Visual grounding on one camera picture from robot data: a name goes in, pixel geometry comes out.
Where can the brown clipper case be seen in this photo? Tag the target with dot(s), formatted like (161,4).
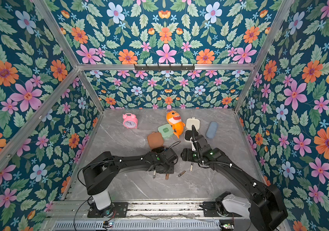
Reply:
(156,142)

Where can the orange shark plush toy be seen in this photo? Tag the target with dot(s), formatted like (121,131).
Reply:
(174,120)

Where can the pink alarm clock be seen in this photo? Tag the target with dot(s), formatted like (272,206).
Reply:
(130,121)

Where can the blue closed case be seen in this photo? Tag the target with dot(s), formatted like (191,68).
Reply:
(212,130)

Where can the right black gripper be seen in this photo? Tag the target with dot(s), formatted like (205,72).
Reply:
(197,141)

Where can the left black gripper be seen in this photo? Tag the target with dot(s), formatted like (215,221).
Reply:
(172,168)

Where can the cream open clipper case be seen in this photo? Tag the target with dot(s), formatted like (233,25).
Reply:
(192,127)

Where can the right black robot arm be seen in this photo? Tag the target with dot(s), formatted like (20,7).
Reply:
(262,204)

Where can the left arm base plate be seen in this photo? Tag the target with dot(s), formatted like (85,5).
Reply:
(117,210)

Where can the black wall hook rail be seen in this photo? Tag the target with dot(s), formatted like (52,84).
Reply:
(164,67)

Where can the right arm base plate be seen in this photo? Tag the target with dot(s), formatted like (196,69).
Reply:
(210,209)

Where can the green clipper case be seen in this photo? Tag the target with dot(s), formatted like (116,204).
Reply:
(166,131)

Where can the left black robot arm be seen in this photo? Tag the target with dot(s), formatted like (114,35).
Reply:
(100,172)

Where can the white vented cable duct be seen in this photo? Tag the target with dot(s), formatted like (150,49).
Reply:
(138,225)

